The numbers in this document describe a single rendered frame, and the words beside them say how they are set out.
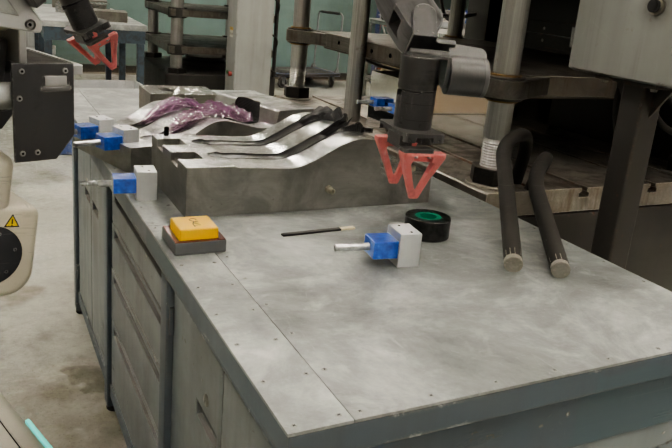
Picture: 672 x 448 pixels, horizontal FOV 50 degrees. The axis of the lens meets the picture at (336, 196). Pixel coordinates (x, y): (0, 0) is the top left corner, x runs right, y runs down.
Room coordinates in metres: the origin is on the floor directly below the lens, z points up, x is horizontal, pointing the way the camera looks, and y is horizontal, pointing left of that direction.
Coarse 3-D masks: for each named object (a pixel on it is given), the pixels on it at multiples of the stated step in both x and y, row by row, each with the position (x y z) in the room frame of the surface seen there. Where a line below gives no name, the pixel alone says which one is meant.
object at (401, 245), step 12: (396, 228) 1.06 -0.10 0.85; (408, 228) 1.06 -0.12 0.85; (372, 240) 1.03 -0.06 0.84; (384, 240) 1.03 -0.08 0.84; (396, 240) 1.04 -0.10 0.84; (408, 240) 1.04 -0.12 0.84; (420, 240) 1.04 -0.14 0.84; (372, 252) 1.02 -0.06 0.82; (384, 252) 1.03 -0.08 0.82; (396, 252) 1.03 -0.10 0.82; (408, 252) 1.04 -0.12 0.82; (396, 264) 1.03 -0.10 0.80; (408, 264) 1.04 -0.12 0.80
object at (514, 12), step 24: (456, 0) 2.97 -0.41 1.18; (504, 0) 1.65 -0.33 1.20; (528, 0) 1.63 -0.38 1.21; (456, 24) 2.97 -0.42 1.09; (504, 24) 1.64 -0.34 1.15; (504, 48) 1.63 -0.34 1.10; (504, 72) 1.63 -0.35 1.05; (288, 96) 2.64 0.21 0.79; (504, 120) 1.63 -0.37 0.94; (480, 168) 1.63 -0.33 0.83
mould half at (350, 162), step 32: (320, 128) 1.42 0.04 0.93; (160, 160) 1.33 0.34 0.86; (192, 160) 1.22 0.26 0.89; (224, 160) 1.24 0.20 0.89; (256, 160) 1.28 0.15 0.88; (288, 160) 1.31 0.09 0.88; (320, 160) 1.29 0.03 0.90; (352, 160) 1.32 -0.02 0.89; (192, 192) 1.17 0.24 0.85; (224, 192) 1.20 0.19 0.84; (256, 192) 1.23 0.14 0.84; (288, 192) 1.26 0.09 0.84; (320, 192) 1.29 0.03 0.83; (352, 192) 1.32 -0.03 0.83; (384, 192) 1.35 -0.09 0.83
